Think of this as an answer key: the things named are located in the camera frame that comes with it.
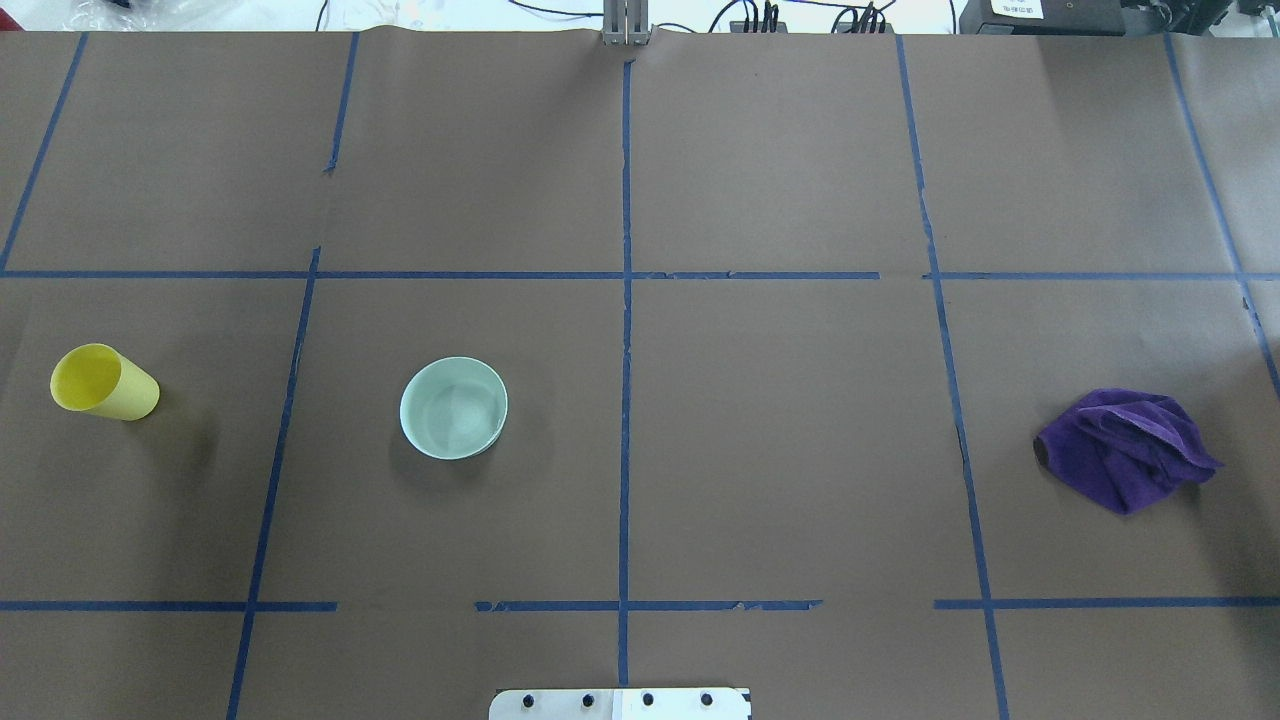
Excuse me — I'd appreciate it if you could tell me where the yellow plastic cup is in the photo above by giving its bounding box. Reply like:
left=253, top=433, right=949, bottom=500
left=49, top=343, right=160, bottom=421

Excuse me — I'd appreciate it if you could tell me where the black computer box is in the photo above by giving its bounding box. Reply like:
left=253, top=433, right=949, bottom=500
left=957, top=0, right=1226, bottom=36

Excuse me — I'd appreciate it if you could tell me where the mint green bowl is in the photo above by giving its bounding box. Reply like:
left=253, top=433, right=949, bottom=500
left=398, top=356, right=509, bottom=461

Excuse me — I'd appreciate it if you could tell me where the purple crumpled cloth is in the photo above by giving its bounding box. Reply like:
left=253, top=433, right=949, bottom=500
left=1033, top=388, right=1222, bottom=516

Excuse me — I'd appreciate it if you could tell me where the aluminium frame post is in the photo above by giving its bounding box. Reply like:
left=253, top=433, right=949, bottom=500
left=602, top=0, right=653, bottom=47

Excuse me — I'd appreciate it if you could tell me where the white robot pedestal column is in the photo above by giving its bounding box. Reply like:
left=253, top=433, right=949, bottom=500
left=488, top=687, right=753, bottom=719

